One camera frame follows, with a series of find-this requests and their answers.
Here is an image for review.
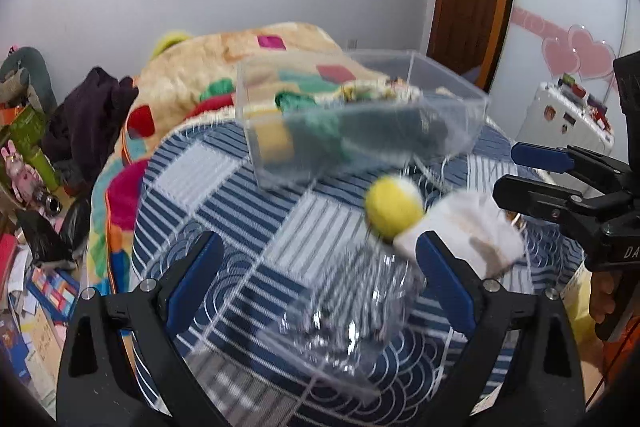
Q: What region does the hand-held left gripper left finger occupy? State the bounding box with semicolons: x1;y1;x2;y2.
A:
56;231;226;427

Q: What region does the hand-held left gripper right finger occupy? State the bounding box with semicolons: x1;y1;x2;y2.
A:
415;229;587;427

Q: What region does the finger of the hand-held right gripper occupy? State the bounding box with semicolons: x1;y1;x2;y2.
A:
492;174;608;240
511;142;632;192

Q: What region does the white sock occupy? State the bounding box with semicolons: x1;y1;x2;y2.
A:
392;192;526;279

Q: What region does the yellow plush ball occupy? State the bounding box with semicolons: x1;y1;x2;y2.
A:
364;176;425;240

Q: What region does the clear plastic box with cloths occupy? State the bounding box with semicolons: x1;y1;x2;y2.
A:
235;49;490;192

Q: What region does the person's right hand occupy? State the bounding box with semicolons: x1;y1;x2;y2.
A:
587;271;618;324

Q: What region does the white appliance with stickers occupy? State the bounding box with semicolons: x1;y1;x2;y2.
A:
515;74;617;170

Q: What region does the blue striped bed sheet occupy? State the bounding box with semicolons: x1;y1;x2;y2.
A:
131;116;587;427

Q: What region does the dark teal cloth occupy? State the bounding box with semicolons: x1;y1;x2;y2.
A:
285;101;451;158

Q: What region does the black plastic bag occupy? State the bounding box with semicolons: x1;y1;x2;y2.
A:
17;199;95;269

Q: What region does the yellow sponge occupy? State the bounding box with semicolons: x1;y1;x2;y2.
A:
249;107;297;164

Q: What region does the pile of papers and books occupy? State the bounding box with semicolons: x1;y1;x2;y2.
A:
0;232;82;410

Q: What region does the green cloth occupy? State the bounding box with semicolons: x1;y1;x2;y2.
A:
275;89;353;160

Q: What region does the dark purple clothing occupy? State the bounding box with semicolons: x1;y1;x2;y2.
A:
42;67;140;190

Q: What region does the pink bunny toy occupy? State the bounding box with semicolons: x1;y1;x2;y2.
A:
0;142;45;208

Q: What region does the colourful patchwork fleece blanket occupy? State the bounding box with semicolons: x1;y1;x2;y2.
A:
86;23;418;303

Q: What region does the green box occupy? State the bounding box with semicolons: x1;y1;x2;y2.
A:
6;106;57;188

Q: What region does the yellow-green plush toy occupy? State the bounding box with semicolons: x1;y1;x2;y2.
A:
152;29;194;58

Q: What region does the pink heart wall decoration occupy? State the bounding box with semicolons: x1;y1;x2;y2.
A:
542;24;617;80

